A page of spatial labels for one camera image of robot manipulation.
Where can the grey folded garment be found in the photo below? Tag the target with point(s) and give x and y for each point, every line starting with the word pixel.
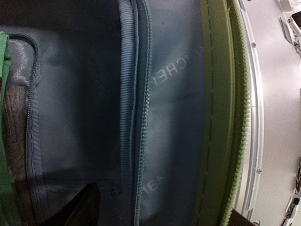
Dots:
pixel 14 142

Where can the green hard-shell suitcase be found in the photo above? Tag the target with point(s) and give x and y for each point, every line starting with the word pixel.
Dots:
pixel 149 99

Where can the curved aluminium rail base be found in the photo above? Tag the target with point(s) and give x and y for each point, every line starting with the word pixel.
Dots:
pixel 252 169

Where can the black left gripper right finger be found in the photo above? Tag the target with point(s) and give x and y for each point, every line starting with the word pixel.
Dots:
pixel 236 219

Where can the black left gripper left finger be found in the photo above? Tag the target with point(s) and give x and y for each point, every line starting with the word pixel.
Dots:
pixel 82 210

